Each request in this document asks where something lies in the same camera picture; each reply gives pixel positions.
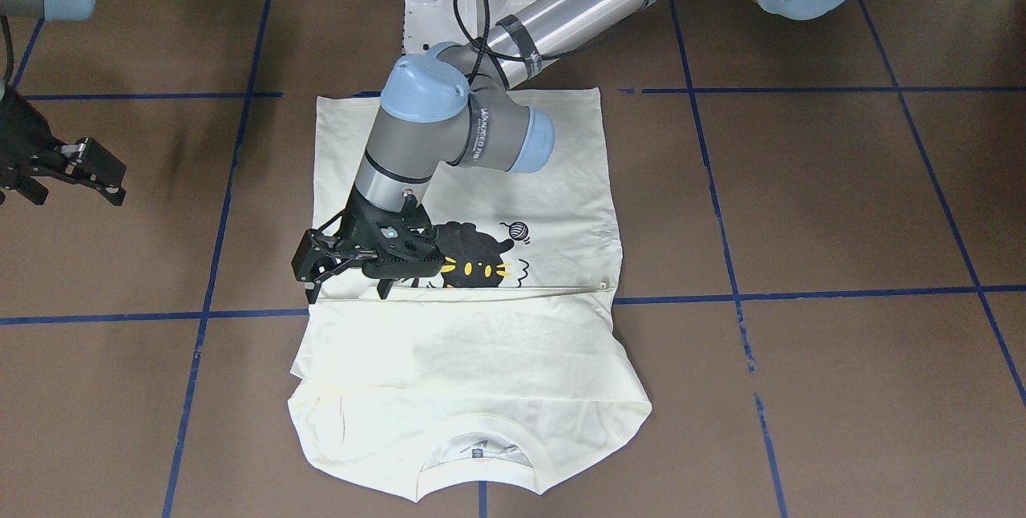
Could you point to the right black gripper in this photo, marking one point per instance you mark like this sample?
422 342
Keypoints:
22 135

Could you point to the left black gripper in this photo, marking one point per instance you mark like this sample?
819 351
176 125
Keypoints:
358 232

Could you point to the cream long sleeve cat shirt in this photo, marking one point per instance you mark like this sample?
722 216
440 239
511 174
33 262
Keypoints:
504 366

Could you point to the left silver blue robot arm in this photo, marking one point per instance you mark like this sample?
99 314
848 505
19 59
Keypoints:
451 104

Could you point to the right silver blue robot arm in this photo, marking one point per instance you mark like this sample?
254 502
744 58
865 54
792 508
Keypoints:
45 11

